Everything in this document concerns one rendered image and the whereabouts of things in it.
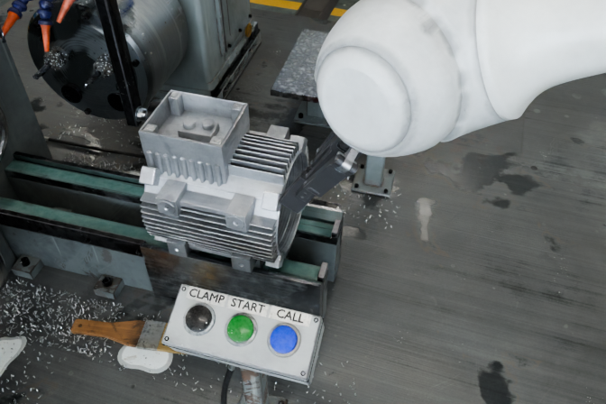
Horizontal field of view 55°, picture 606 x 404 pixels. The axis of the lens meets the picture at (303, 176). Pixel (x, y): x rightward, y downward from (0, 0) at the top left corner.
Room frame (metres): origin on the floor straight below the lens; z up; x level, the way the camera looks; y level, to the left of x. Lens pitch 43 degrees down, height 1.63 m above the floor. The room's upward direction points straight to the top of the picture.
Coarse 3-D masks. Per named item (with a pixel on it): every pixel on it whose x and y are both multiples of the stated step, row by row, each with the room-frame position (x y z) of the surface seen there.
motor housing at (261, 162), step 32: (256, 160) 0.59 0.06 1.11; (288, 160) 0.59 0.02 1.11; (192, 192) 0.57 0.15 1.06; (224, 192) 0.56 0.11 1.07; (256, 192) 0.56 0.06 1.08; (160, 224) 0.55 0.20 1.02; (192, 224) 0.54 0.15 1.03; (224, 224) 0.53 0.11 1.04; (256, 224) 0.52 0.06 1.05; (288, 224) 0.62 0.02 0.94; (256, 256) 0.52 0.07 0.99
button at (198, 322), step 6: (198, 306) 0.37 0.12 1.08; (204, 306) 0.38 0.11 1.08; (192, 312) 0.37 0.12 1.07; (198, 312) 0.37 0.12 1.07; (204, 312) 0.37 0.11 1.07; (210, 312) 0.37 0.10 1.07; (186, 318) 0.36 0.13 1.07; (192, 318) 0.36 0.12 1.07; (198, 318) 0.36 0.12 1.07; (204, 318) 0.36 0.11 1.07; (210, 318) 0.36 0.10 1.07; (186, 324) 0.36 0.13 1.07; (192, 324) 0.36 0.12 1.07; (198, 324) 0.36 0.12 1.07; (204, 324) 0.35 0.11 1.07; (192, 330) 0.35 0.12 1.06; (198, 330) 0.35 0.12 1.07; (204, 330) 0.35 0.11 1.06
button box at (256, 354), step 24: (192, 288) 0.40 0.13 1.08; (216, 312) 0.37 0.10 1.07; (240, 312) 0.37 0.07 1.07; (264, 312) 0.37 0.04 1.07; (288, 312) 0.37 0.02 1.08; (168, 336) 0.35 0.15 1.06; (192, 336) 0.35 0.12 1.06; (216, 336) 0.35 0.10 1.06; (264, 336) 0.34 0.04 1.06; (312, 336) 0.34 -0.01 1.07; (216, 360) 0.34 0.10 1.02; (240, 360) 0.32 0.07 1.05; (264, 360) 0.32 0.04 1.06; (288, 360) 0.32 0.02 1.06; (312, 360) 0.32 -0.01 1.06
